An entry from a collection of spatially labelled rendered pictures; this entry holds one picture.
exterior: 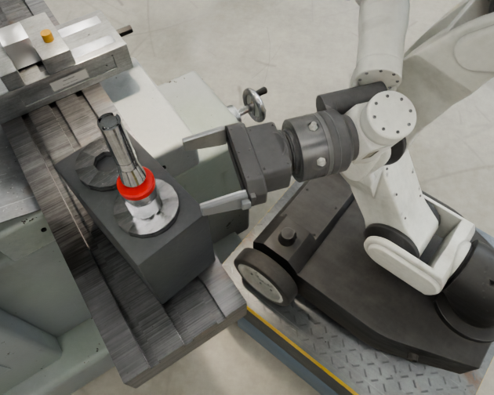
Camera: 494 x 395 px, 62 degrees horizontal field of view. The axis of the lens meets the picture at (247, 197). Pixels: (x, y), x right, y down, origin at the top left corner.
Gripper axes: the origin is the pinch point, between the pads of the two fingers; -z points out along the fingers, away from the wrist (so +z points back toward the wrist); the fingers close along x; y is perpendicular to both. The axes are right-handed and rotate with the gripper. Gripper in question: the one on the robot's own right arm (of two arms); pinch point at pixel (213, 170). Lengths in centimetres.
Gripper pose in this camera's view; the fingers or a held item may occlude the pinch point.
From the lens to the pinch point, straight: 54.8
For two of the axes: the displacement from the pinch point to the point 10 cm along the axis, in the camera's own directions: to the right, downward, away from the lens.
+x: -2.8, -8.3, 4.8
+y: 0.0, -5.0, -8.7
